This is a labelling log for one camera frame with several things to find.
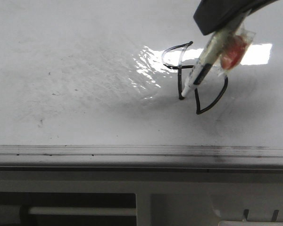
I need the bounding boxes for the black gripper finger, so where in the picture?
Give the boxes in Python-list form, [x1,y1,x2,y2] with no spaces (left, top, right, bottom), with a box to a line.
[193,0,274,35]

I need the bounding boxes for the white whiteboard with aluminium frame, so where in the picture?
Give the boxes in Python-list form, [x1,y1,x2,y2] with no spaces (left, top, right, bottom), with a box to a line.
[0,0,283,170]

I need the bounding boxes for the white whiteboard marker pen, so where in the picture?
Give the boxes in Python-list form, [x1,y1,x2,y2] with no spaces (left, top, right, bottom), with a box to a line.
[181,10,251,97]

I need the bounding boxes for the white frame panel below board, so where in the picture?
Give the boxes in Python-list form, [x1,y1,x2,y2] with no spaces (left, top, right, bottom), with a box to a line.
[0,169,283,226]

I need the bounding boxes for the white horizontal bar below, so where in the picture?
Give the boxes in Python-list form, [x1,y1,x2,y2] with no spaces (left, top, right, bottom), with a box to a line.
[20,206,137,217]

